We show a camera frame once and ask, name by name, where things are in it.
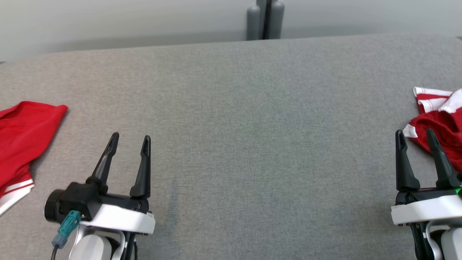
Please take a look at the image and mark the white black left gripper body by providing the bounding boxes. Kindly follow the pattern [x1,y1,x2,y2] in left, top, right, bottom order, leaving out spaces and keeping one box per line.
[80,194,156,236]

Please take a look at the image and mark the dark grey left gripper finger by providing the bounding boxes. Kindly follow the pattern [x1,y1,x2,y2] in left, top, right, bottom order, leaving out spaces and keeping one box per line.
[130,135,151,199]
[87,132,120,185]

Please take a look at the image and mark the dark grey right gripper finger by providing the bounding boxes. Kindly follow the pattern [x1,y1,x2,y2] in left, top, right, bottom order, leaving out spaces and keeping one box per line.
[395,130,421,192]
[426,129,462,189]

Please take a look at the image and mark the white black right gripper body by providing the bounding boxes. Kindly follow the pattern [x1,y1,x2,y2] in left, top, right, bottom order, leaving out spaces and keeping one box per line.
[391,186,462,226]

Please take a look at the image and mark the red shorts white trim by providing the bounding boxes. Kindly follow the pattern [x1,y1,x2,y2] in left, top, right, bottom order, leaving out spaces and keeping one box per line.
[402,87,462,173]

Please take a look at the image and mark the red basketball jersey white sleeves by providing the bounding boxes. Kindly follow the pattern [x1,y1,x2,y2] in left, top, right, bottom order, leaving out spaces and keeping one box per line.
[0,101,69,217]

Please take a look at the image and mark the teal connector with black cable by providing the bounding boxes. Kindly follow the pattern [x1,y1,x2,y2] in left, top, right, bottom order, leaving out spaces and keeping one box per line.
[52,211,83,260]

